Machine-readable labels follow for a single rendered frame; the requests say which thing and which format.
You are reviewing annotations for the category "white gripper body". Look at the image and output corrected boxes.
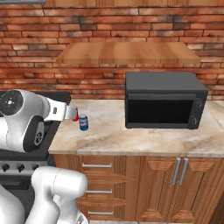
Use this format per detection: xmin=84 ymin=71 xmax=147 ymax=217
xmin=64 ymin=105 xmax=79 ymax=121

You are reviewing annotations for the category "red soda can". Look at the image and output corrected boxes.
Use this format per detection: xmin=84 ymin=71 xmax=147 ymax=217
xmin=72 ymin=107 xmax=81 ymax=123

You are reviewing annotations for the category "blue soda can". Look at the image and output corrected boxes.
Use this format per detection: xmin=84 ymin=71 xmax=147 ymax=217
xmin=78 ymin=113 xmax=89 ymax=132

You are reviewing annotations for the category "black stove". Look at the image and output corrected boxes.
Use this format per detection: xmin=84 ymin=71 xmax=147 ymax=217
xmin=0 ymin=90 xmax=72 ymax=218

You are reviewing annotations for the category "wooden drawer front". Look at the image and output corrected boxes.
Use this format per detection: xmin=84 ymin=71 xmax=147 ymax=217
xmin=53 ymin=154 xmax=142 ymax=184
xmin=77 ymin=203 xmax=138 ymax=221
xmin=76 ymin=181 xmax=139 ymax=206

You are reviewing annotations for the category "black microwave oven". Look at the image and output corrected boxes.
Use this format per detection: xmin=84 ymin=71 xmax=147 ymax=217
xmin=124 ymin=71 xmax=209 ymax=130

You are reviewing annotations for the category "wooden cupboard door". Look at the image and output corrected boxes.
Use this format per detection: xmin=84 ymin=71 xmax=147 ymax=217
xmin=136 ymin=156 xmax=183 ymax=223
xmin=167 ymin=157 xmax=224 ymax=224

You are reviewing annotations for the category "grey range hood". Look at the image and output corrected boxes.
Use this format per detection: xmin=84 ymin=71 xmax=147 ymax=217
xmin=0 ymin=0 xmax=47 ymax=4

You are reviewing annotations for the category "silver drawer handle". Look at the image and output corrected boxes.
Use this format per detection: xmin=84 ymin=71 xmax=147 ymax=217
xmin=81 ymin=162 xmax=113 ymax=169
xmin=86 ymin=189 xmax=114 ymax=195
xmin=87 ymin=210 xmax=115 ymax=217

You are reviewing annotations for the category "wooden wall shelf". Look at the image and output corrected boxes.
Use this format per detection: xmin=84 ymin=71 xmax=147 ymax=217
xmin=55 ymin=41 xmax=202 ymax=66

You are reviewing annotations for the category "silver cupboard door handle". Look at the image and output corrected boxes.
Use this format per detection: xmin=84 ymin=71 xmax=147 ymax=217
xmin=178 ymin=157 xmax=190 ymax=186
xmin=171 ymin=157 xmax=182 ymax=186

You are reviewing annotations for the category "wooden wall cupboard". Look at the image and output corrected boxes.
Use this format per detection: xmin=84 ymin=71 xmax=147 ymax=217
xmin=44 ymin=0 xmax=224 ymax=9

